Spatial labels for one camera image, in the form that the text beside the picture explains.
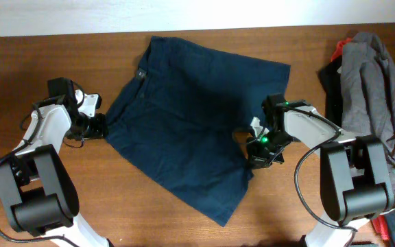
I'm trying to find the red garment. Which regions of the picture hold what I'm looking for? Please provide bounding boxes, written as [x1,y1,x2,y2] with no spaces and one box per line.
[331,38,352,62]

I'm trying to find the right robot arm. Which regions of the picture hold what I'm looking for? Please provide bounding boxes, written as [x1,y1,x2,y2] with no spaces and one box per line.
[246,94,395,246]

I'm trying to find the navy blue shorts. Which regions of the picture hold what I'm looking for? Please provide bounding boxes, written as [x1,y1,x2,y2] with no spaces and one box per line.
[106,36,291,226]

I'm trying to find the grey garment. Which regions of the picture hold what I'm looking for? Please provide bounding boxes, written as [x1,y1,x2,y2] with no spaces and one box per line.
[340,32,395,193]

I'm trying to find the black garment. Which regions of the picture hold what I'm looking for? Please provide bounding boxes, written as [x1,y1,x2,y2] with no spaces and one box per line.
[318,56,343,127]

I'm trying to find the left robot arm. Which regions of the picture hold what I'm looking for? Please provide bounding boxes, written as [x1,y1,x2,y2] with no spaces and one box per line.
[0,78,112,247]

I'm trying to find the right camera cable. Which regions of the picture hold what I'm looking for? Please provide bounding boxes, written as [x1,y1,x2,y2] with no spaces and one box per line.
[231,104,359,233]

